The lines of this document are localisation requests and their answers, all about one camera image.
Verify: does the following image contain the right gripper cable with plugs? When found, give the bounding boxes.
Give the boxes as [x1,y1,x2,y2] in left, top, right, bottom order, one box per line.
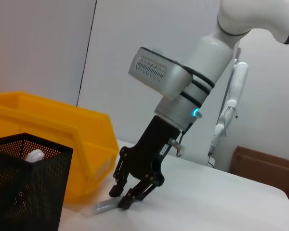
[168,111,203,157]

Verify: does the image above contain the brown cardboard box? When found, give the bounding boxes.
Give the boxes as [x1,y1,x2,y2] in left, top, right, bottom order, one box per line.
[228,145,289,205]

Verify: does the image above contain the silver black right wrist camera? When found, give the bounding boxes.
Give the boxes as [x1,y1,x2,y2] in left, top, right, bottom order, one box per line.
[128,47,194,100]

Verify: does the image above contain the green utility knife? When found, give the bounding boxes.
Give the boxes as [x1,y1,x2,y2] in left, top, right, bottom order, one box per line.
[26,149,45,164]

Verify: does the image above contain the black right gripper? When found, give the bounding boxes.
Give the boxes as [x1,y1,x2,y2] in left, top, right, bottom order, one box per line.
[108,116,183,210]

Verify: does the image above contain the black mesh pen holder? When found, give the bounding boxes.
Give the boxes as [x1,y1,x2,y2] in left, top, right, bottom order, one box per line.
[0,132,74,231]

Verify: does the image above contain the yellow plastic bin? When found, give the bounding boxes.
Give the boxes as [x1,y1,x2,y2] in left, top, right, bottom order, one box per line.
[0,90,119,205]

